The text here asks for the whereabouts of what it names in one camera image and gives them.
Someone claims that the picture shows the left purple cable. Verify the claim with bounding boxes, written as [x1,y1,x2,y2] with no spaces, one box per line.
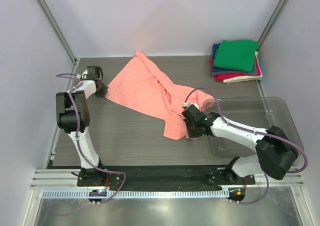
[55,72,127,217]

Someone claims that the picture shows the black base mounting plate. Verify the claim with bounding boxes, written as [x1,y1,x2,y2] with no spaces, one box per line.
[73,165,256,190]

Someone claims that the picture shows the clear plastic bin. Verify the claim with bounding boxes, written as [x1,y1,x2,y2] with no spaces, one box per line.
[208,97,304,158]

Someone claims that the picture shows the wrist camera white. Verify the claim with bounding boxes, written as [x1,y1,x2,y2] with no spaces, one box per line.
[182,102,200,110]
[76,70,88,80]

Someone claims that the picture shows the folded blue t-shirt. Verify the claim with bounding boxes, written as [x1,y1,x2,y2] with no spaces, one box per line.
[212,43,220,61]

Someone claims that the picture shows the folded cream t-shirt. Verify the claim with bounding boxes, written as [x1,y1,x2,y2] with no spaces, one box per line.
[223,51,263,84]

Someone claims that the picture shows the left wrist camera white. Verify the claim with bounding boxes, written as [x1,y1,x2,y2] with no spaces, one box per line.
[76,70,88,80]

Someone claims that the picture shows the aluminium front rail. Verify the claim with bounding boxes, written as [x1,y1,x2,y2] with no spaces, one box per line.
[30,169,304,189]

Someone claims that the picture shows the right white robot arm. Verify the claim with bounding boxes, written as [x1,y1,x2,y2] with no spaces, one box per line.
[182,103,299,184]

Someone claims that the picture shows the aluminium frame post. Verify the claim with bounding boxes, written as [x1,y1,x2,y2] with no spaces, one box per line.
[257,0,289,51]
[36,0,77,64]

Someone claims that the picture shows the folded red t-shirt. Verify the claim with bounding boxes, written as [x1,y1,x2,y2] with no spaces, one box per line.
[209,59,248,81]

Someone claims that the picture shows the right aluminium frame post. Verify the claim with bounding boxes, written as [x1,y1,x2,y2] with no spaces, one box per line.
[257,0,289,51]

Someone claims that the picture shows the left aluminium frame post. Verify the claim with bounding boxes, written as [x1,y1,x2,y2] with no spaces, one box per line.
[36,0,77,64]

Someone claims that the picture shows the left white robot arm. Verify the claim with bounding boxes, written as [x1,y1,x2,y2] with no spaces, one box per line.
[55,66,108,186]

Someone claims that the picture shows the folded green t-shirt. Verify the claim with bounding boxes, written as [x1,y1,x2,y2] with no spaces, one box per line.
[213,39,259,73]

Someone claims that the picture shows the salmon pink t-shirt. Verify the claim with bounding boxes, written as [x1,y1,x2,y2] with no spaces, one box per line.
[105,52,211,140]

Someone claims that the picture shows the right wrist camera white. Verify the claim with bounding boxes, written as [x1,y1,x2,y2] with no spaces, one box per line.
[182,102,200,110]

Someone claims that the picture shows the white slotted cable duct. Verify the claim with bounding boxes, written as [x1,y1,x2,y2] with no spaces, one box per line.
[42,188,230,199]

